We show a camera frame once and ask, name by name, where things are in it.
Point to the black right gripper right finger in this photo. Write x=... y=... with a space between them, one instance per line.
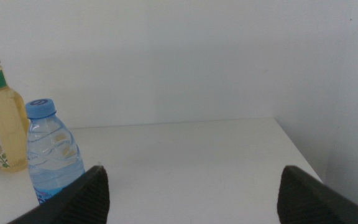
x=303 y=199

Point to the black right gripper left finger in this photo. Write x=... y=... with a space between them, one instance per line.
x=85 y=199

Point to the clear water bottle blue cap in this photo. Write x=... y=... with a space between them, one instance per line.
x=51 y=155

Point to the yellow tea bottle green label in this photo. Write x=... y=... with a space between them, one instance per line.
x=5 y=124

